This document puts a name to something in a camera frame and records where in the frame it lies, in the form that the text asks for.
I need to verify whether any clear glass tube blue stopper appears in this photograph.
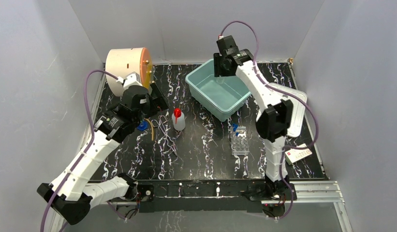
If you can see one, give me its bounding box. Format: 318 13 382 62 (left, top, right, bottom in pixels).
137 120 149 131

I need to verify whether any white wash bottle red cap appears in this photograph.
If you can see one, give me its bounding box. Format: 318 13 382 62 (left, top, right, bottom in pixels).
172 108 186 131

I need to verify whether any tan rubber tubing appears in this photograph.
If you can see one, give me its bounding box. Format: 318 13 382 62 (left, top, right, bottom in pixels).
144 118 155 141

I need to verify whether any clear acrylic test tube rack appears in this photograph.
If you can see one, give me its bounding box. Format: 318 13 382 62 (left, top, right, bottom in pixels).
229 125 250 156

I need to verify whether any white plastic bin lid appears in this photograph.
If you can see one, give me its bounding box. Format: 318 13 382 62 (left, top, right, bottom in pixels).
269 83 308 138

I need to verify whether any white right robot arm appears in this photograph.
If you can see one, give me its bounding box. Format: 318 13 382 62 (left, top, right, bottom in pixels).
213 35 294 200

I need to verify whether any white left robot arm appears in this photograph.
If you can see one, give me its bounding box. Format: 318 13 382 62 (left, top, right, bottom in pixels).
37 70 168 225

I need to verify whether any teal plastic bin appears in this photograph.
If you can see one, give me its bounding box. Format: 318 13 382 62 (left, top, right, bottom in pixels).
185 59 251 122

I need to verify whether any cream cylindrical centrifuge machine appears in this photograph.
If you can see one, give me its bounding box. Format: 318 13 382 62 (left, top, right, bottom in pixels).
105 47 152 97

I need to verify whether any small paper label card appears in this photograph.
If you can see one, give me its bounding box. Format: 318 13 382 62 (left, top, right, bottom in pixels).
284 143 312 165

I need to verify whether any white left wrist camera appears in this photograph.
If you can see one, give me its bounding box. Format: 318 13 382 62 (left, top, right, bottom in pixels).
116 72 143 96

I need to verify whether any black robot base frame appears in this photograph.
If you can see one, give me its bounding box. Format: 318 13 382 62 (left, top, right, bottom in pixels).
112 179 297 218

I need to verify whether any aluminium rail frame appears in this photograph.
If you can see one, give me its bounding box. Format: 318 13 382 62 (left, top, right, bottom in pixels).
292 180 353 232

